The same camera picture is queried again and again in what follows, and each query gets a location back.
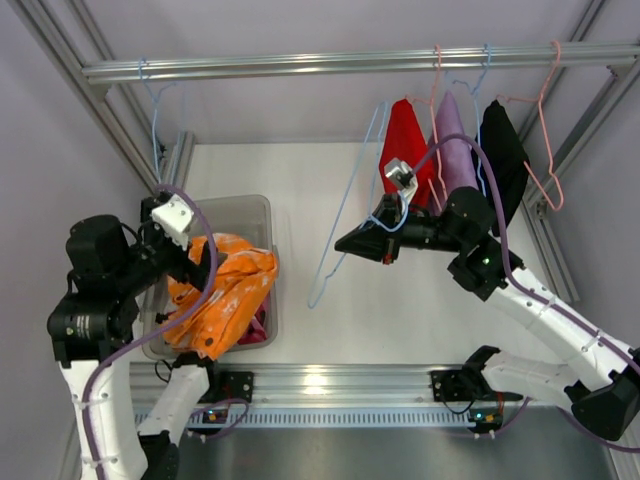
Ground orange white trousers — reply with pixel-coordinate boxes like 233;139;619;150
163;233;279;360

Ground pink camouflage trousers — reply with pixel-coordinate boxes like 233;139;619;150
237;296;275;347

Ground light blue wire hanger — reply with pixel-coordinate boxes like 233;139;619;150
137;57;181;184

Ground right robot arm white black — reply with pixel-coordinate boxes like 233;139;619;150
334;187;639;441

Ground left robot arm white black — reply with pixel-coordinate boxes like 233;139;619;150
47;186;222;479

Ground pink hanger under red trousers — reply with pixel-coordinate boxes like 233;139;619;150
407;44;447;213

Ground red trousers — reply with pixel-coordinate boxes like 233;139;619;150
379;99;435;207

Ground lilac trousers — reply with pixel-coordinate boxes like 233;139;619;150
430;90;479;213

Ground blue hanger under lilac trousers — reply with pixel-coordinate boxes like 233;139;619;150
445;43;493;198

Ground pink hanger under black trousers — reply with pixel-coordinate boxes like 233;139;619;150
494;39;566;211

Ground clear plastic bin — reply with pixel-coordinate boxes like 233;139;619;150
139;195;278;352

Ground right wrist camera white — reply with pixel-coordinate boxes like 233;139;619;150
384;158;418;203

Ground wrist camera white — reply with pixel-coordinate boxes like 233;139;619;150
384;158;418;203
151;194;194;251

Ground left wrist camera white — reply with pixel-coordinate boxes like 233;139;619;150
151;194;194;251

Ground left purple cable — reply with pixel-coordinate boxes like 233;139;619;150
82;183;250;480

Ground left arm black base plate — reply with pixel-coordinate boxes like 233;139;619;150
200;370;255;404

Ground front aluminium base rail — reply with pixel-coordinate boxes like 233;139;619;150
127;363;581;405

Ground grey slotted cable duct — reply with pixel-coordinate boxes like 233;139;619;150
132;407;481;430

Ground right aluminium frame post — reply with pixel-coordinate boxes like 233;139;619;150
520;1;639;303

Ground aluminium frame post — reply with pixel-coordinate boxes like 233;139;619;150
9;0;196;209
520;1;639;303

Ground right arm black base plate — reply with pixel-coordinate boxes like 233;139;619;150
430;369;524;403

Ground left aluminium frame post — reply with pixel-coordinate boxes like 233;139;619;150
9;0;196;209

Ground aluminium hanging rail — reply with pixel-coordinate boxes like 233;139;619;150
81;40;639;86

